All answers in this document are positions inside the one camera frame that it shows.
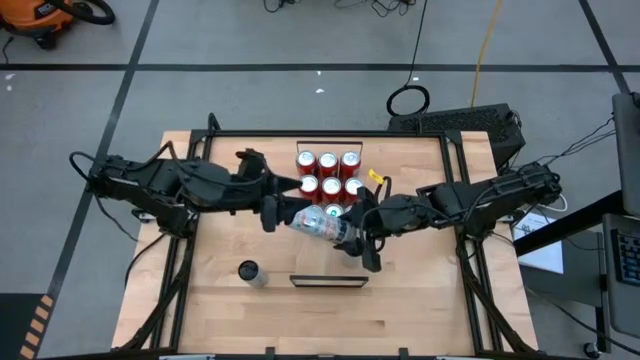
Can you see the white paper sheet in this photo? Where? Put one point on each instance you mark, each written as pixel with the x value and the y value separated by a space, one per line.
pixel 545 250

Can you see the red soda can blue logo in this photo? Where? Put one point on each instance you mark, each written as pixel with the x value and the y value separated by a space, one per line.
pixel 350 162
pixel 328 162
pixel 306 162

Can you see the black aluminium table frame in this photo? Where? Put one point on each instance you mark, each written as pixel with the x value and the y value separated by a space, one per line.
pixel 325 134

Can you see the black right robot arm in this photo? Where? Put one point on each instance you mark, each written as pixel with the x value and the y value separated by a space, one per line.
pixel 490 195

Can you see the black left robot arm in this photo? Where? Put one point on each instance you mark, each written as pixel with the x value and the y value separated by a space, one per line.
pixel 165 185

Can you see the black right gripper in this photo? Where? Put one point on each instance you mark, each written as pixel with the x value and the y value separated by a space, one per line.
pixel 395 215

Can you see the grey monitor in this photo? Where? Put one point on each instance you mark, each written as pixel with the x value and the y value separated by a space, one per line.
pixel 629 150

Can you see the black desk beam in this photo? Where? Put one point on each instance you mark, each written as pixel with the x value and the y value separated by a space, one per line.
pixel 585 216

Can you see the wooden shelf with black frames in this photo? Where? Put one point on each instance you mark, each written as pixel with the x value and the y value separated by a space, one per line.
pixel 320 260

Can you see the orange shop vacuum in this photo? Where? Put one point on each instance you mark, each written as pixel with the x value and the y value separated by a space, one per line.
pixel 30 17

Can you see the black orange striped floor mat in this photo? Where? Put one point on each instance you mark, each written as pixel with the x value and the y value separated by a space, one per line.
pixel 15 325

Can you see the black caster wheel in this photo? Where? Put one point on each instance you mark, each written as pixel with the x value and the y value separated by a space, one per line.
pixel 591 348

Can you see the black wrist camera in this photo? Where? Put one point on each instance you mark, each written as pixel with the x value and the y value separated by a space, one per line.
pixel 270 215
pixel 371 257

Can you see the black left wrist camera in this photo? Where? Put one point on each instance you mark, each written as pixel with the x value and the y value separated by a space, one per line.
pixel 270 215

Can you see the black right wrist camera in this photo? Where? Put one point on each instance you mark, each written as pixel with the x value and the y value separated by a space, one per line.
pixel 371 257

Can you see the black keyboard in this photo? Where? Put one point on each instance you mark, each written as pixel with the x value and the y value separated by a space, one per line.
pixel 629 257

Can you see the silver blue slim can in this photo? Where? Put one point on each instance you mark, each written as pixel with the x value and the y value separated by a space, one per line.
pixel 334 210

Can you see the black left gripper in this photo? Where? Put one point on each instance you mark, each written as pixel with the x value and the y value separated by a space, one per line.
pixel 250 192

